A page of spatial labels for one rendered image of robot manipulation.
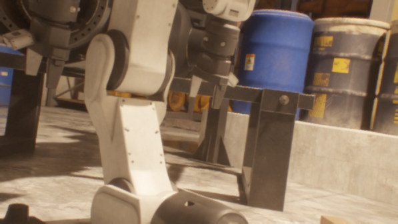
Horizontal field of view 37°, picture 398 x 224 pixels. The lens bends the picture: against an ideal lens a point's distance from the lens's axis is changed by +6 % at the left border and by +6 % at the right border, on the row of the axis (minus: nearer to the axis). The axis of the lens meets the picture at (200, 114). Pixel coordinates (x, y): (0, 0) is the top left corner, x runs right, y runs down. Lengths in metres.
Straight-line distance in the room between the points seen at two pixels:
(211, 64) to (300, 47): 3.38
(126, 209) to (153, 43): 0.40
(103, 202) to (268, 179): 1.90
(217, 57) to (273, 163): 1.66
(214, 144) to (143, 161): 3.31
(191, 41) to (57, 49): 2.30
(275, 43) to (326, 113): 0.74
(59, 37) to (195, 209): 0.45
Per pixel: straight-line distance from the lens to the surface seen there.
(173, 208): 1.12
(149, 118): 1.35
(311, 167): 4.38
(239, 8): 1.46
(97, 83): 1.32
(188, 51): 3.47
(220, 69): 1.45
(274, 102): 3.03
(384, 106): 4.83
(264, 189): 3.07
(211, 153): 4.60
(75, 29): 2.21
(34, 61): 1.32
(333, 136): 4.31
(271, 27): 4.75
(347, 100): 4.92
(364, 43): 4.97
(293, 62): 4.77
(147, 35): 1.33
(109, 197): 1.23
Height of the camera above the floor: 0.56
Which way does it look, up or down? 2 degrees down
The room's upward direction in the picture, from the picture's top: 8 degrees clockwise
